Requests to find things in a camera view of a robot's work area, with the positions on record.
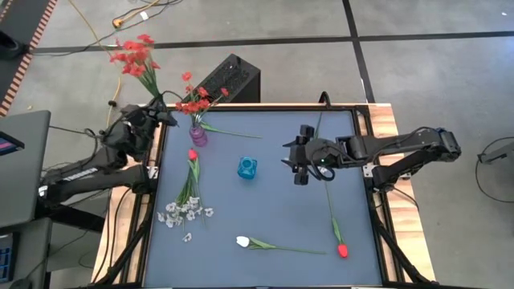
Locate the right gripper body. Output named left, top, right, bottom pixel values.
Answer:
left=294, top=135, right=343, bottom=173

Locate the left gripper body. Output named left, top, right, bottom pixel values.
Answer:
left=134, top=102, right=168, bottom=133

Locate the red artificial flower bunch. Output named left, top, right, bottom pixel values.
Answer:
left=174, top=71, right=230, bottom=129
left=108, top=34, right=164, bottom=100

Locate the red artificial tulip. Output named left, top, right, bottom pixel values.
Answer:
left=324, top=182, right=349, bottom=259
left=186, top=148, right=206, bottom=226

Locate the purple ribbed glass vase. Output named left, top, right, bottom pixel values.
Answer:
left=188, top=123, right=209, bottom=148

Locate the blue patterned glass vase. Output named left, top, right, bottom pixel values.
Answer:
left=236, top=156, right=259, bottom=181

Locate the wooden table board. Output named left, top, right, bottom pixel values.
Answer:
left=91, top=102, right=437, bottom=284

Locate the black perforated computer tower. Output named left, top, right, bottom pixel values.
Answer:
left=182, top=53, right=262, bottom=104

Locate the grey cart top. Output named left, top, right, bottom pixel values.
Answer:
left=0, top=110, right=52, bottom=230

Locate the tablet screen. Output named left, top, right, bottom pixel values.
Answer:
left=0, top=131, right=26, bottom=157

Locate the black round base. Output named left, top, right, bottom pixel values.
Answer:
left=0, top=31, right=30, bottom=61

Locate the black mat with striped edge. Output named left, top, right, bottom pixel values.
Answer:
left=0, top=0, right=59, bottom=118

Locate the grey stand foot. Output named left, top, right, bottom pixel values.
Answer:
left=477, top=140, right=514, bottom=165

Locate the blue keypad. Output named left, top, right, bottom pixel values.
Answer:
left=0, top=234, right=15, bottom=284

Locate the yellow cable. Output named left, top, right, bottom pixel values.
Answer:
left=67, top=0, right=124, bottom=128

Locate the orange plug with cable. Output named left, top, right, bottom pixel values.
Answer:
left=112, top=0, right=161, bottom=28

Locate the black floor cable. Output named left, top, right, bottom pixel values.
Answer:
left=475, top=136, right=514, bottom=204

